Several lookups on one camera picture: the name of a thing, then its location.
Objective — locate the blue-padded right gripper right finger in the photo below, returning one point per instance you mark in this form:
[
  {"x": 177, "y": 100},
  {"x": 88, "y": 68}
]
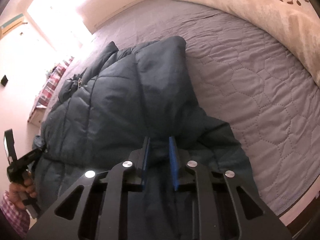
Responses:
[{"x": 178, "y": 161}]

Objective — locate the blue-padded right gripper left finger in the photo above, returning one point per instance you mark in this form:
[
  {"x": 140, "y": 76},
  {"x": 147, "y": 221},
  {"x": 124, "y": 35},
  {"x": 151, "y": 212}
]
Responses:
[{"x": 139, "y": 158}]

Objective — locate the dark green puffer jacket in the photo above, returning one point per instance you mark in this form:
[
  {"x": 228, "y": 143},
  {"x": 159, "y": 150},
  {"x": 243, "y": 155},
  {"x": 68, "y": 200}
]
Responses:
[{"x": 125, "y": 96}]

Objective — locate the person's left hand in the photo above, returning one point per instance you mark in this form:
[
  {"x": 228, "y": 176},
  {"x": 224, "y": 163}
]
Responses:
[{"x": 15, "y": 189}]

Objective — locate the white side cabinet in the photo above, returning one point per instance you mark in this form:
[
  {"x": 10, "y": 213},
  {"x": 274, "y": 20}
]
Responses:
[{"x": 36, "y": 116}]

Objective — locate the plaid shirt sleeve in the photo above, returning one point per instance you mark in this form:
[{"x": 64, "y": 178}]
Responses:
[{"x": 18, "y": 219}]

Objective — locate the plaid cloth on side cabinet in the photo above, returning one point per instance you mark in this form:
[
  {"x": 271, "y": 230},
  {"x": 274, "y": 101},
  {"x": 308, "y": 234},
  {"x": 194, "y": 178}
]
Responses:
[{"x": 43, "y": 98}]

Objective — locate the purple quilted bed cover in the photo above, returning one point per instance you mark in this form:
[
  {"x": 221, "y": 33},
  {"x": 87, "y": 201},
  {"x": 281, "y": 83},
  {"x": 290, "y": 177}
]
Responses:
[{"x": 241, "y": 75}]

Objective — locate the cream floral duvet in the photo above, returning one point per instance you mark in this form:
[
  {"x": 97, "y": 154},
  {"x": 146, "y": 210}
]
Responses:
[{"x": 294, "y": 23}]

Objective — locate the black wall switch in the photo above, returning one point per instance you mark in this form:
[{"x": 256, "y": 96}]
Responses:
[{"x": 4, "y": 81}]

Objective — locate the wall air conditioner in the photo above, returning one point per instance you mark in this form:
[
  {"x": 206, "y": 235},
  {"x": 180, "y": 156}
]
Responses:
[{"x": 12, "y": 24}]

